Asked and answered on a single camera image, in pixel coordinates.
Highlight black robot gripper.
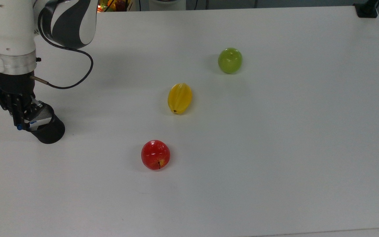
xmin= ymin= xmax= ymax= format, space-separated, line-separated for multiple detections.
xmin=0 ymin=72 xmax=44 ymax=130

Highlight white marker pen blue cap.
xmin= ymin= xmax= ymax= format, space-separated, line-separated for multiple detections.
xmin=16 ymin=119 xmax=51 ymax=131

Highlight black mesh pen cup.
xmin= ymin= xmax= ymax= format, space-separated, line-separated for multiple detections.
xmin=25 ymin=103 xmax=66 ymax=145

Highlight red toy apple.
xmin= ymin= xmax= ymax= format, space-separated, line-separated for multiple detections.
xmin=141 ymin=140 xmax=171 ymax=171

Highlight colourful background clutter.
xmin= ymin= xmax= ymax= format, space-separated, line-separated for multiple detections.
xmin=97 ymin=0 xmax=140 ymax=12

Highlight yellow toy starfruit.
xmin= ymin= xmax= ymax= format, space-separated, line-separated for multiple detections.
xmin=167 ymin=83 xmax=193 ymax=115

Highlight green toy apple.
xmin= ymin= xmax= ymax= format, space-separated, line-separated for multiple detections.
xmin=218 ymin=47 xmax=243 ymax=74

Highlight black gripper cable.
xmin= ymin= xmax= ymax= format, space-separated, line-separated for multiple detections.
xmin=30 ymin=9 xmax=94 ymax=90

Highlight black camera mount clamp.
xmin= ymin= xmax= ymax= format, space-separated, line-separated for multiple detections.
xmin=354 ymin=0 xmax=379 ymax=18

